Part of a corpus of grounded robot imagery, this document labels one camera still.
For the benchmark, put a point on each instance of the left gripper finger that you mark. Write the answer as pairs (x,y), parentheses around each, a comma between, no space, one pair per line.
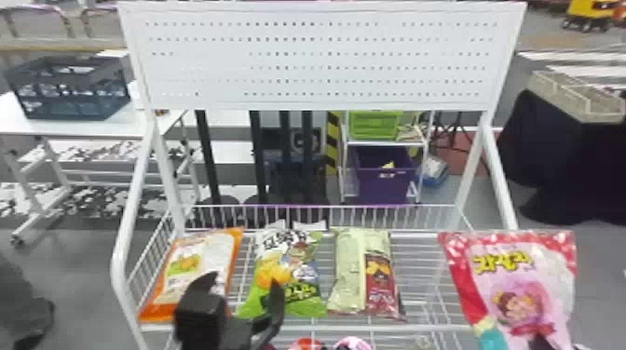
(207,283)
(276,305)

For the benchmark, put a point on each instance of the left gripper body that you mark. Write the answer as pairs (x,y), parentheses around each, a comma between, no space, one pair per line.
(240,335)

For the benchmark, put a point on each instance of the orange snack packet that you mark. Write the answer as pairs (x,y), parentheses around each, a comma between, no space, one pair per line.
(195,259)

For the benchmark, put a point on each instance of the green snack packet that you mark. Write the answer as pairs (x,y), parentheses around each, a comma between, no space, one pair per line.
(288,273)

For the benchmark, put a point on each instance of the beige and red snack packet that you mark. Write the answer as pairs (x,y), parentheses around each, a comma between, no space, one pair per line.
(353,269)

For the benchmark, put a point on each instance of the small pink snack packet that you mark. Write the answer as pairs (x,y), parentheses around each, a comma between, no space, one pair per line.
(352,344)

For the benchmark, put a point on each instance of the purple crate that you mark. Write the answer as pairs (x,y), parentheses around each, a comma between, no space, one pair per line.
(381,181)

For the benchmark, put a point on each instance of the white side table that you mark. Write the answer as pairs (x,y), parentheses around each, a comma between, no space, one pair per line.
(73,128)

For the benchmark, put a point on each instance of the green basket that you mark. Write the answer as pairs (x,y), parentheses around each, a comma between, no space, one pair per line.
(374,124)

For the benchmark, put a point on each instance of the blue basket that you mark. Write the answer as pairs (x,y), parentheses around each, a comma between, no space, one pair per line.
(68,88)

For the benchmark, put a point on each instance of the black side table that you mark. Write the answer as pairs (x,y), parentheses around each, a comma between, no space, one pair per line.
(562,161)

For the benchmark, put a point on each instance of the grey crate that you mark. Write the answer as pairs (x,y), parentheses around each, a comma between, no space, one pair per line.
(572,98)

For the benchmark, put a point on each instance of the yellow cart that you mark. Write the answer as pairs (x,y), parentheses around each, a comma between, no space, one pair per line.
(591,10)

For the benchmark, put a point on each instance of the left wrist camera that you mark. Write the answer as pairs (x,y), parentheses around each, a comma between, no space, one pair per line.
(200,317)

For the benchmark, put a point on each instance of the black post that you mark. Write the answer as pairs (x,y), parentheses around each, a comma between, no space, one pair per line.
(259,156)
(209,156)

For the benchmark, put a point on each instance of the striped post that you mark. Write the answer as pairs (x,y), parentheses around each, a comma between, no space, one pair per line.
(332,141)

